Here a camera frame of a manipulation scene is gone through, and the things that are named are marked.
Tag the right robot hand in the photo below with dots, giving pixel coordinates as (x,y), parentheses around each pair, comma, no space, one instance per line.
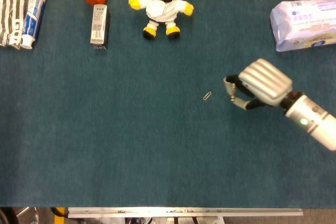
(265,81)

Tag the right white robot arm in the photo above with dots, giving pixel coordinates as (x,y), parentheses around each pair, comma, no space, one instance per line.
(311,119)

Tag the silver paper clip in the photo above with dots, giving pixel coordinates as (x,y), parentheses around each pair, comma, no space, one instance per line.
(207,96)

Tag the white wet wipes pack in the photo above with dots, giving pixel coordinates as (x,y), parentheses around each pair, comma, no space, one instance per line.
(304,23)

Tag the black white yellow plush doll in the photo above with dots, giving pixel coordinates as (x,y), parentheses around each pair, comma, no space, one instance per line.
(160,6)

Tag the white black barcode box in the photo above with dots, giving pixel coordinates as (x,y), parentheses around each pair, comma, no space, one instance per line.
(99,26)

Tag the white blue toothpaste tube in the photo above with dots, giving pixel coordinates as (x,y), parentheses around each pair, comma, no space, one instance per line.
(32,16)

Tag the black white striped bag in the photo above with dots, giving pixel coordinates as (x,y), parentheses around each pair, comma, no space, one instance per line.
(11,9)

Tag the aluminium frame rail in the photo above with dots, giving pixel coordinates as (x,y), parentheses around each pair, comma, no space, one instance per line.
(183,212)

